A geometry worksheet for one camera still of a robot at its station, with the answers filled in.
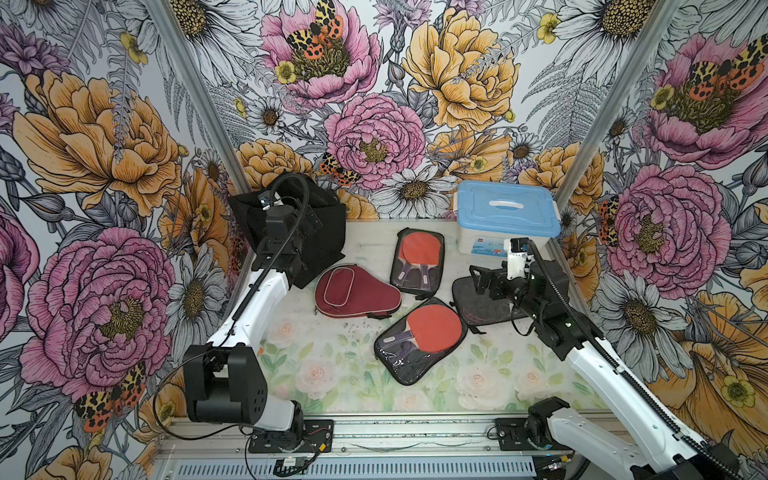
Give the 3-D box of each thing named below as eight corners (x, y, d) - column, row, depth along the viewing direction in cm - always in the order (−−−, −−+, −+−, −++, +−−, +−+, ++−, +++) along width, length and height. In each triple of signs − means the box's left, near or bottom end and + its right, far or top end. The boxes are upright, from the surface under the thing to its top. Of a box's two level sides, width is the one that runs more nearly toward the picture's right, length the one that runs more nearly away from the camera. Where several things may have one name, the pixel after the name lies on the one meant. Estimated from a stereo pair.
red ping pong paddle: (386, 294, 103) (386, 290, 101) (399, 230, 121) (399, 226, 119) (439, 301, 101) (440, 297, 99) (444, 235, 120) (445, 231, 118)
